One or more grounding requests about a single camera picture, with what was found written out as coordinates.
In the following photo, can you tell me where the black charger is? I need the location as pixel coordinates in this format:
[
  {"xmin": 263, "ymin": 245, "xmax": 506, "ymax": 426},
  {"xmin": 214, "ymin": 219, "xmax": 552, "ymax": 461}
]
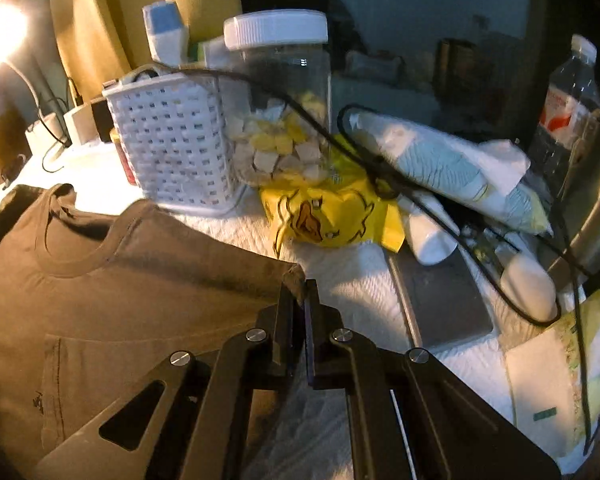
[{"xmin": 91, "ymin": 97, "xmax": 113, "ymax": 143}]

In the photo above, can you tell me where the white charger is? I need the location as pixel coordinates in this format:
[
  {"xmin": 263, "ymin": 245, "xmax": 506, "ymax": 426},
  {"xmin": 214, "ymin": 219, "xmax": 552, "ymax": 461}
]
[{"xmin": 64, "ymin": 101, "xmax": 98, "ymax": 146}]

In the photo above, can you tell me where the white desk lamp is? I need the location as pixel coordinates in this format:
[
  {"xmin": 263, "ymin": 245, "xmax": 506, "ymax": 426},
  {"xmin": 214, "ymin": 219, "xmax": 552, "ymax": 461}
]
[{"xmin": 0, "ymin": 0, "xmax": 71, "ymax": 171}]

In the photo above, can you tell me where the clear water bottle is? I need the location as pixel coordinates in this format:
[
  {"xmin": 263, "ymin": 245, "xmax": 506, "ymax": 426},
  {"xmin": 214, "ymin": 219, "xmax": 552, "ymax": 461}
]
[{"xmin": 527, "ymin": 34, "xmax": 600, "ymax": 196}]

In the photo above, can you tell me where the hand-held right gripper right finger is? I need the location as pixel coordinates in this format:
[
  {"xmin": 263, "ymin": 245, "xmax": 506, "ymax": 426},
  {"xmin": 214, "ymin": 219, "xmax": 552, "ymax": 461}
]
[{"xmin": 305, "ymin": 279, "xmax": 563, "ymax": 480}]

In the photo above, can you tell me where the brown t-shirt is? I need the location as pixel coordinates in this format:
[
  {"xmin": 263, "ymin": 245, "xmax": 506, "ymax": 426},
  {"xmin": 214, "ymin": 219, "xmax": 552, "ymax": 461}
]
[{"xmin": 0, "ymin": 183, "xmax": 306, "ymax": 466}]

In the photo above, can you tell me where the yellow duck print packet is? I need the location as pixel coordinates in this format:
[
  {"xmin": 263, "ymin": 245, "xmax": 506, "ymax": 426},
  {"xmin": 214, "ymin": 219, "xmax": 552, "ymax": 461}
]
[{"xmin": 259, "ymin": 145, "xmax": 406, "ymax": 253}]

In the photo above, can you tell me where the red can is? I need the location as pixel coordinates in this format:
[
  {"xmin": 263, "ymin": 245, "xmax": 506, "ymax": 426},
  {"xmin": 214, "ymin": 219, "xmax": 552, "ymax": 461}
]
[{"xmin": 109, "ymin": 127, "xmax": 137, "ymax": 186}]

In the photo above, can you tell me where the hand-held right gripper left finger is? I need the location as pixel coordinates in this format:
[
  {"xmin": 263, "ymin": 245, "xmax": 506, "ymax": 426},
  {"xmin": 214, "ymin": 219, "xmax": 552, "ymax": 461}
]
[{"xmin": 32, "ymin": 280, "xmax": 306, "ymax": 480}]

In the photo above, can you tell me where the white wipes pack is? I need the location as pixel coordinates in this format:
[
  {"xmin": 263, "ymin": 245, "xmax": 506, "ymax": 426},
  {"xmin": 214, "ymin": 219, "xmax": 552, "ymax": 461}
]
[{"xmin": 347, "ymin": 110, "xmax": 553, "ymax": 236}]

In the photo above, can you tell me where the white plastic basket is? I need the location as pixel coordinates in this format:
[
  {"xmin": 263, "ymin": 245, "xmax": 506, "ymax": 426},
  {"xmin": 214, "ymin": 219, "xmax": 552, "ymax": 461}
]
[{"xmin": 102, "ymin": 65, "xmax": 253, "ymax": 218}]

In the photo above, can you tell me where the yellow curtain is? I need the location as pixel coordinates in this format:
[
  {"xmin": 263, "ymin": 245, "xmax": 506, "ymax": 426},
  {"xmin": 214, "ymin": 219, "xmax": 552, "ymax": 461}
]
[{"xmin": 47, "ymin": 0, "xmax": 243, "ymax": 106}]

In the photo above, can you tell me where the grey flat slab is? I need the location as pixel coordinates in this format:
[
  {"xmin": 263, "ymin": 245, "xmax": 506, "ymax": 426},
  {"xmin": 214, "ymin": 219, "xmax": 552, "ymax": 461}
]
[{"xmin": 387, "ymin": 245, "xmax": 496, "ymax": 348}]

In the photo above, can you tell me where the white paper box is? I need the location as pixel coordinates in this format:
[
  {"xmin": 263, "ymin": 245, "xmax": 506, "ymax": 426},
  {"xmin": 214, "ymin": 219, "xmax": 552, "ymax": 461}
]
[{"xmin": 505, "ymin": 330, "xmax": 581, "ymax": 443}]

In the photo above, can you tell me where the clear jar with white lid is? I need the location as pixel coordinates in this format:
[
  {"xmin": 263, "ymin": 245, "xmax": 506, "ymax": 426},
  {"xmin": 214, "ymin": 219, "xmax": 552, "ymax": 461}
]
[{"xmin": 223, "ymin": 10, "xmax": 333, "ymax": 188}]

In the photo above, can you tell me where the blue and white tube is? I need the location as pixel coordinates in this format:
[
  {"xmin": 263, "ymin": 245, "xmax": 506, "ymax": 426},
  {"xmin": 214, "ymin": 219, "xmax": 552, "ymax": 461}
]
[{"xmin": 142, "ymin": 1, "xmax": 193, "ymax": 68}]

